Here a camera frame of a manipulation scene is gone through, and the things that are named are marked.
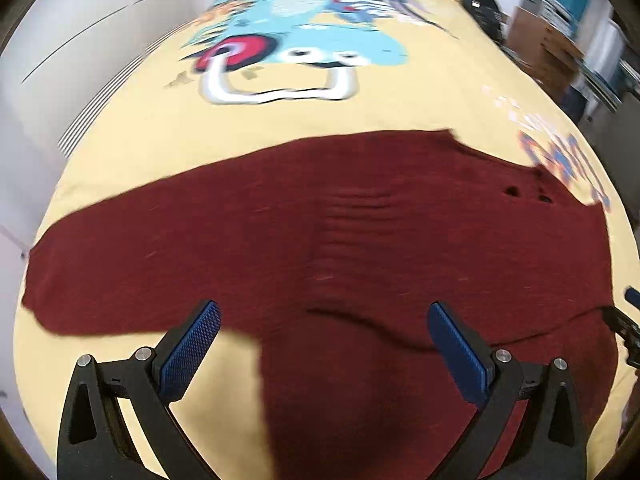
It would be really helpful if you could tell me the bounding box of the wooden dresser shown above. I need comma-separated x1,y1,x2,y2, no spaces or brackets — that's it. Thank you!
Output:
507,5,586,106

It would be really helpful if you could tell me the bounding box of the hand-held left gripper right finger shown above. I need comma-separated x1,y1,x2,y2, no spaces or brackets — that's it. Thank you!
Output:
426,301,587,480

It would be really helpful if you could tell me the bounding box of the yellow printed blanket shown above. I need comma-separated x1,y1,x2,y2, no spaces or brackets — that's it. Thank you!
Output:
12,0,633,480

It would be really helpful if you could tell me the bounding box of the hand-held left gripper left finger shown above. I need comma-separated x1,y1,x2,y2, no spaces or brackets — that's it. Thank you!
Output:
56,300,222,480

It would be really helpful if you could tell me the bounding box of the white wardrobe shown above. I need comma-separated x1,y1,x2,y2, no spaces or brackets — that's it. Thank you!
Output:
0,0,226,281

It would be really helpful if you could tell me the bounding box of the white desk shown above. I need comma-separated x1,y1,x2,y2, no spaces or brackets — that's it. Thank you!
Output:
570,15,640,126

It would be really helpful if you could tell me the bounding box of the maroon knit sweater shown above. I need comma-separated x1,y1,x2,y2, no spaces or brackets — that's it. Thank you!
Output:
21,129,621,480

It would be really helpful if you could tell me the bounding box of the black backpack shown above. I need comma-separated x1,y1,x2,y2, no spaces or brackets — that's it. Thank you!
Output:
460,0,503,41

